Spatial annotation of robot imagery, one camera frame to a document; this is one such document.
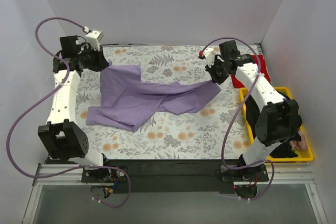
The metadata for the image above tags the lavender t shirt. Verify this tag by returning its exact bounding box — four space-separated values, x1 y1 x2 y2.
86 64 221 132

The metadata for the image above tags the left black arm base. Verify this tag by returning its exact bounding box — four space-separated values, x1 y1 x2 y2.
81 166 128 183

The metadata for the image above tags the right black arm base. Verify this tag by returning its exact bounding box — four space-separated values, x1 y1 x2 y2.
219 164 269 182

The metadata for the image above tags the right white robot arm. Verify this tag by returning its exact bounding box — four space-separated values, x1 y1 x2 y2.
198 37 302 181

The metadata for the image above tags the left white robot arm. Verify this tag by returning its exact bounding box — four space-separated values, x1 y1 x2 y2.
38 30 112 182

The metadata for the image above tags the folded red t shirt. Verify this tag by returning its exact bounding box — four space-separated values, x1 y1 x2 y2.
230 55 271 88

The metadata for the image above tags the floral patterned table mat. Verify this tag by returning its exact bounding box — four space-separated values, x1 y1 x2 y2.
76 46 249 159

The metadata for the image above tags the black clothes pile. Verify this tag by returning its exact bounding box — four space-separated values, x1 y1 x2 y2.
245 95 302 158

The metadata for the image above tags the pink garment in tray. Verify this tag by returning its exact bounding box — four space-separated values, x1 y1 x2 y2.
289 129 308 151

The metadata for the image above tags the yellow plastic tray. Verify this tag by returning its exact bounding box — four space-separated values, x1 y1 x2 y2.
241 87 314 163

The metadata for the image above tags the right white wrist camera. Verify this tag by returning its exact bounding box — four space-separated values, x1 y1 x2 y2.
198 48 222 68

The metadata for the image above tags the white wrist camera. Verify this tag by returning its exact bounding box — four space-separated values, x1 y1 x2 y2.
85 30 103 51
198 48 222 68

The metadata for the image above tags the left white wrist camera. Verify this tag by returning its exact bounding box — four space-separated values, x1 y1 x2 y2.
85 30 103 51

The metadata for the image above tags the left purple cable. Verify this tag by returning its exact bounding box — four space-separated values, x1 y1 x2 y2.
6 17 132 208

